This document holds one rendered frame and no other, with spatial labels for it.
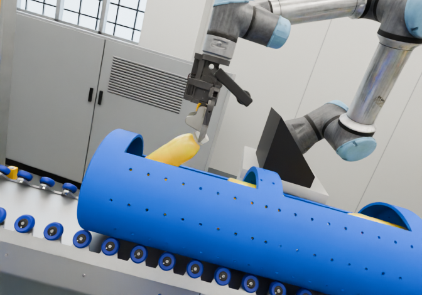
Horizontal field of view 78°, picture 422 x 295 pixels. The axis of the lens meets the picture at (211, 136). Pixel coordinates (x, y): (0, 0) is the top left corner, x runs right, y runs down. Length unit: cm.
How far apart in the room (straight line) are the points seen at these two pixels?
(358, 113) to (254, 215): 49
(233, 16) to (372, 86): 48
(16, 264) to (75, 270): 15
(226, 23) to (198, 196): 40
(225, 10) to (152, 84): 166
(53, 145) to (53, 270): 206
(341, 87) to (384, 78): 264
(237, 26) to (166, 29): 264
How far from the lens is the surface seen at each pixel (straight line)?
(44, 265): 85
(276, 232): 66
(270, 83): 337
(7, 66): 130
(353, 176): 382
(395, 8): 86
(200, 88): 64
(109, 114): 244
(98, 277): 81
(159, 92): 222
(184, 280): 78
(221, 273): 76
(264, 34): 67
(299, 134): 103
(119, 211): 66
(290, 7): 82
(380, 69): 89
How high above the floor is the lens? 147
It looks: 15 degrees down
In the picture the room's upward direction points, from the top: 16 degrees clockwise
